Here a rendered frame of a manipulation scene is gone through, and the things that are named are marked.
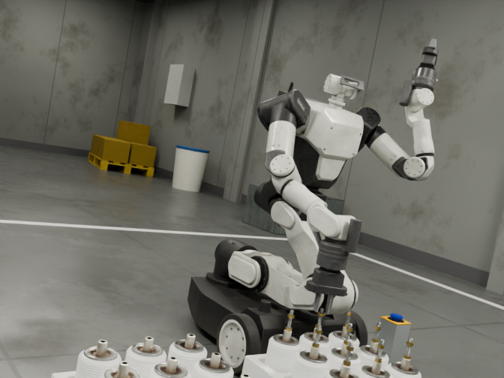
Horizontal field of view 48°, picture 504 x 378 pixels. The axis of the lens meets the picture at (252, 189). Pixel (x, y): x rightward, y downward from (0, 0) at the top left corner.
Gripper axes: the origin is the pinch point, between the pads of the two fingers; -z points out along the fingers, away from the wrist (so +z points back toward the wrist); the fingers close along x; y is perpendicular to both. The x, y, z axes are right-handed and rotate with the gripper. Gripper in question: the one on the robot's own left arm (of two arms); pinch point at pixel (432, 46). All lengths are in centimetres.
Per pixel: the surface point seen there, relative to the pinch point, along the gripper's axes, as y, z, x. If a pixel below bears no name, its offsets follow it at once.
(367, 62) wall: 74, -147, -335
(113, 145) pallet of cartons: 426, -39, -514
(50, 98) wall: 610, -106, -582
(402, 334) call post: -14, 108, 18
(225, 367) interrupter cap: 25, 128, 74
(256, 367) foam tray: 23, 129, 47
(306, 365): 8, 123, 55
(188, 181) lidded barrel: 285, -10, -484
